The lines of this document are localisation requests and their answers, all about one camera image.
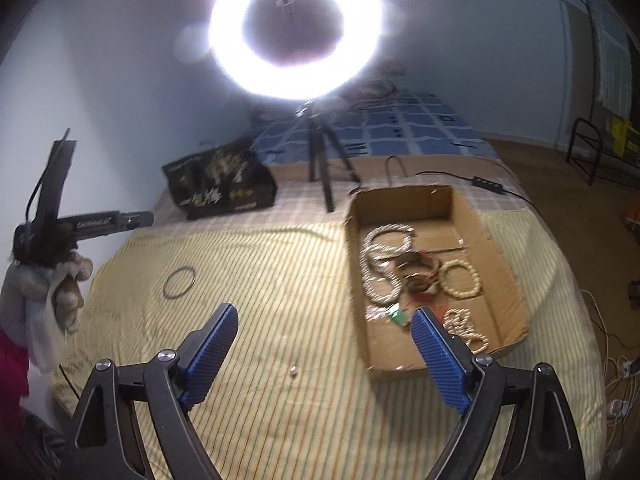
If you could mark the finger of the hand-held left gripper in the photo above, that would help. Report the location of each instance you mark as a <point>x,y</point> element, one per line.
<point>110,220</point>
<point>57,175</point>

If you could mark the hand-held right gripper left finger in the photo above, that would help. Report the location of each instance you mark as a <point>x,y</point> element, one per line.
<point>210,355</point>

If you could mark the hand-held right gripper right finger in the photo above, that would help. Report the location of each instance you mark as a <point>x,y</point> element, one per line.
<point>440,355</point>

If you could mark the cardboard box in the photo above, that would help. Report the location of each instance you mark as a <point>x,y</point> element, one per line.
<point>440,210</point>

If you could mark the person's left hand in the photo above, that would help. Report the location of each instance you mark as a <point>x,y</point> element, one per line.
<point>40,300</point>

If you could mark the black bangle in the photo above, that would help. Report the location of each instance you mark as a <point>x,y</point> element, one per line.
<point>165,287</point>

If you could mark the yellow striped sheet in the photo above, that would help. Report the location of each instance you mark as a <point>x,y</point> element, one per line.
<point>280,285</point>

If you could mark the black snack bag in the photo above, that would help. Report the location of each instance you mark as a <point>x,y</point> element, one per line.
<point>220,185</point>

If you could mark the beige plaid blanket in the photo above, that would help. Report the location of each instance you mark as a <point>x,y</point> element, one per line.
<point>300,210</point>

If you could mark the white power strip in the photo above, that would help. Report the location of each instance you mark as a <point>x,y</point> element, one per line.
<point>618,408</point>

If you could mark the black tripod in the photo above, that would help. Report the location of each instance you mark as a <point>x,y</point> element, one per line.
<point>327,180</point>

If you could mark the blue patterned bed sheet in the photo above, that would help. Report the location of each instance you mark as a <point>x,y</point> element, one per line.
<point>400,125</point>

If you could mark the black clothes rack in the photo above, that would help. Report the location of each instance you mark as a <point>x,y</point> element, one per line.
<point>573,137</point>

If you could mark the folded floral quilt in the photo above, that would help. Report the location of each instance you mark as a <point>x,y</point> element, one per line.
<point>375,90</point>

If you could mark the black phone holder clamp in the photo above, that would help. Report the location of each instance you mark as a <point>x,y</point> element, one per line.
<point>285,2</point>

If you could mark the yellow box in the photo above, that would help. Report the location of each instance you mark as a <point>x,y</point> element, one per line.
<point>625,135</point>

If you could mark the white striped garment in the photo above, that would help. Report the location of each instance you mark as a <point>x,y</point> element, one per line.
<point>612,60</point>

